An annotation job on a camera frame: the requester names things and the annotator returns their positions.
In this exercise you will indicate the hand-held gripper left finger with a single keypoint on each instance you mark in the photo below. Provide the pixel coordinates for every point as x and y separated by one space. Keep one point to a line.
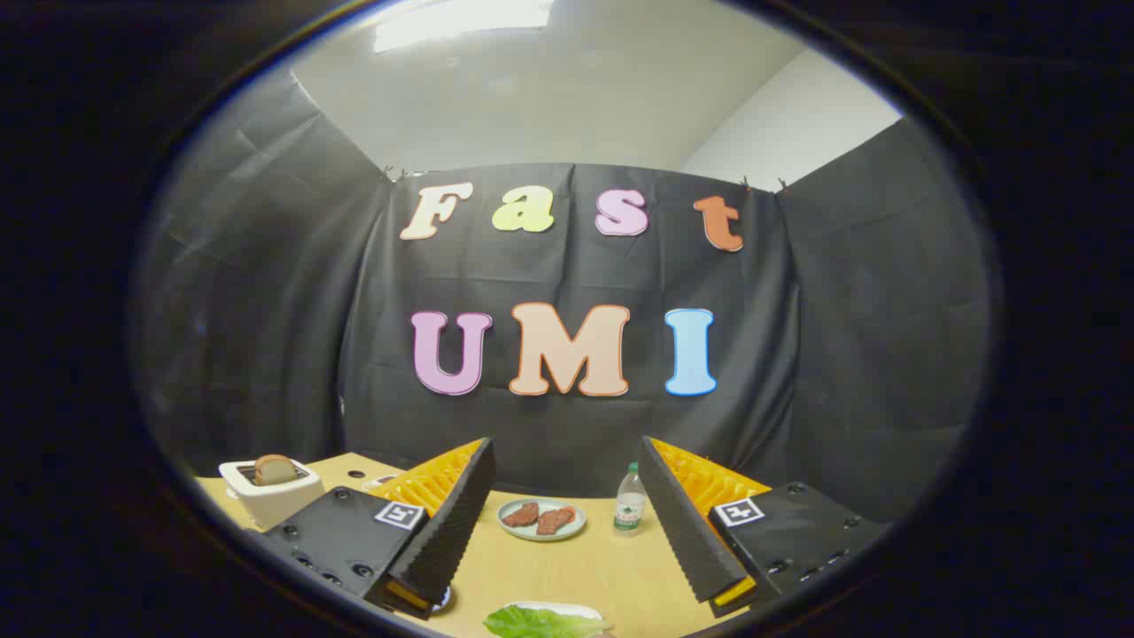
452 532

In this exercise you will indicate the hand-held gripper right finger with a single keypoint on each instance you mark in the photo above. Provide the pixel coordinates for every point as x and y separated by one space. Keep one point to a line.
682 532

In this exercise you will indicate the green lettuce leaf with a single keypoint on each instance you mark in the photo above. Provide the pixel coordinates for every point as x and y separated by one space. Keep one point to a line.
540 623

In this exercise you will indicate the plain bread slice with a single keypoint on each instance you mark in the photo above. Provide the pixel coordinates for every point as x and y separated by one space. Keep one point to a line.
275 470

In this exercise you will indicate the clear water bottle green cap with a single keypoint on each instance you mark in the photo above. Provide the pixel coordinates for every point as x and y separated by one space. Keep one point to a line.
630 509

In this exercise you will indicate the blue round plate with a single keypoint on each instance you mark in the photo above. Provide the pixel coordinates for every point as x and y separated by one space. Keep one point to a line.
443 600

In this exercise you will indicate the brown meat patty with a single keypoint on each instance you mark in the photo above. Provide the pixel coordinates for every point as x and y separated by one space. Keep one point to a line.
555 521
521 515

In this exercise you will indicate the pale green plate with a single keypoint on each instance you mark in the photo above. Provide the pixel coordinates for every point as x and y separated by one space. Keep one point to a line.
578 523

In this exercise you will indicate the white oval plate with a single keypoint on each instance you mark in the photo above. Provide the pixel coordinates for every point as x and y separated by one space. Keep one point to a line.
576 610

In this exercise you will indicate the white toaster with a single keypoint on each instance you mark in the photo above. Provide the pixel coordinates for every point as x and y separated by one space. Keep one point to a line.
275 507

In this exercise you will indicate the black backdrop cloth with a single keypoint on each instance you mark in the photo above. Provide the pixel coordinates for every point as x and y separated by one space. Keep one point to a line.
354 310

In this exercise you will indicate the ceiling light panel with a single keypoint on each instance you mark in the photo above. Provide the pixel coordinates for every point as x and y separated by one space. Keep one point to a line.
461 22

